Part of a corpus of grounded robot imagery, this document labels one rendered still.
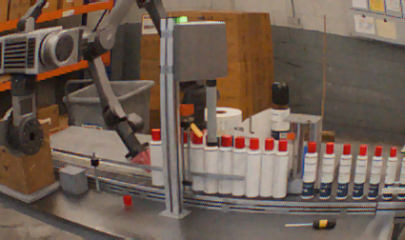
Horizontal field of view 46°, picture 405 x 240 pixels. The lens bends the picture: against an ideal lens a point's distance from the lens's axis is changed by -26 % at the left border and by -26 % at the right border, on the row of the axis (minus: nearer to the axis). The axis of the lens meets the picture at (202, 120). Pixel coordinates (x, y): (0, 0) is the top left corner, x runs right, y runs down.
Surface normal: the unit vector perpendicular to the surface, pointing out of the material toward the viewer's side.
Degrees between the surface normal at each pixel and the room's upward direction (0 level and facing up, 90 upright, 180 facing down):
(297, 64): 90
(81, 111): 93
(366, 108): 90
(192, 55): 90
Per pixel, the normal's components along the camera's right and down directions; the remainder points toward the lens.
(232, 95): -0.49, 0.18
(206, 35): 0.51, 0.18
